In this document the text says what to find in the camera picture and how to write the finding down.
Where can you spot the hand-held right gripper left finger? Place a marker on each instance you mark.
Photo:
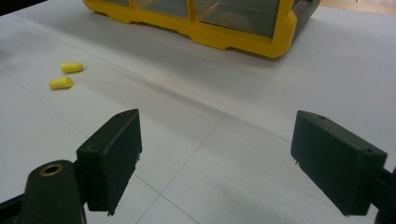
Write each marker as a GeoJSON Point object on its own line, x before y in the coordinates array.
{"type": "Point", "coordinates": [109, 161]}

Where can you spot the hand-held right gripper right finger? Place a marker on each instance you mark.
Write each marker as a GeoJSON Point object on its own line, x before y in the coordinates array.
{"type": "Point", "coordinates": [336, 161]}

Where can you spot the yellow foam earplug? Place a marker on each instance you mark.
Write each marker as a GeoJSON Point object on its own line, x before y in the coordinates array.
{"type": "Point", "coordinates": [61, 83]}
{"type": "Point", "coordinates": [72, 67]}

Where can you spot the yellow drawer organizer cabinet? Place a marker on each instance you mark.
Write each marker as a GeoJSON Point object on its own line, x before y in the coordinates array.
{"type": "Point", "coordinates": [214, 25]}

